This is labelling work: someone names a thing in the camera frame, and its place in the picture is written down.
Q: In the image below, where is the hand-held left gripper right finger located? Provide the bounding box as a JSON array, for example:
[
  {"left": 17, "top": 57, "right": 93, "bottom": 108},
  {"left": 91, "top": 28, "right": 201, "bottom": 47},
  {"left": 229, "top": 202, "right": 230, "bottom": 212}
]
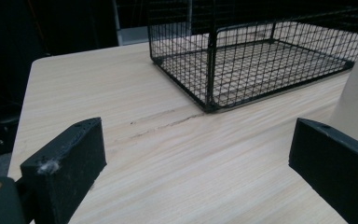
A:
[{"left": 288, "top": 117, "right": 358, "bottom": 224}]

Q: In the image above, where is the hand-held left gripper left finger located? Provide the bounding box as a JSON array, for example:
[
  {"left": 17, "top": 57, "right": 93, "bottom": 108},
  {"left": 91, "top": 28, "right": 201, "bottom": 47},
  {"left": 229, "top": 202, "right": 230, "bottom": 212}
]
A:
[{"left": 20, "top": 117, "right": 107, "bottom": 224}]

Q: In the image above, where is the black wire mesh basket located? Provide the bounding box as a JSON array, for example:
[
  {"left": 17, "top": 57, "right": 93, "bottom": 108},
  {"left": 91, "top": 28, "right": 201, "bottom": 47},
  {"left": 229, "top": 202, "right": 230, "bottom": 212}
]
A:
[{"left": 147, "top": 0, "right": 358, "bottom": 114}]

